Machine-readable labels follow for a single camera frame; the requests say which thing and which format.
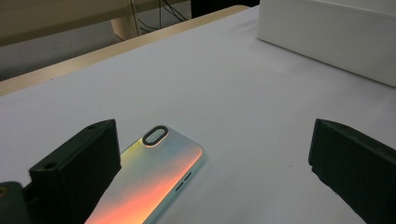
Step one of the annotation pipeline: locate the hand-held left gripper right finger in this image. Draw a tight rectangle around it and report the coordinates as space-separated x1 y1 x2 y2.
308 118 396 224

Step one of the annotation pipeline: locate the light wooden table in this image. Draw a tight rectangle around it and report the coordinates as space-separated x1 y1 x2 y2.
0 4 250 97

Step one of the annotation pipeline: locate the white foam board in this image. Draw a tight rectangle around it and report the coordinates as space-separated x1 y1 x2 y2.
0 5 396 224

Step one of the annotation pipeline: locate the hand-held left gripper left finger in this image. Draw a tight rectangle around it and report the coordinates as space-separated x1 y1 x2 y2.
28 119 122 224

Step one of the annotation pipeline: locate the iridescent phone case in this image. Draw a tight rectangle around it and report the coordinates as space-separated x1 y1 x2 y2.
84 125 205 224

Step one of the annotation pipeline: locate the beige background desk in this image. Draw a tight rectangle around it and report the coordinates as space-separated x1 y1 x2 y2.
0 0 188 48

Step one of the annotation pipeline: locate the bundle of black cables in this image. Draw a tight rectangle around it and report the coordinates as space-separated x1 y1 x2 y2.
129 0 189 35

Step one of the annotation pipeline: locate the white plastic bin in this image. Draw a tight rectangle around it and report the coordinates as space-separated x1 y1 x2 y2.
257 0 396 88

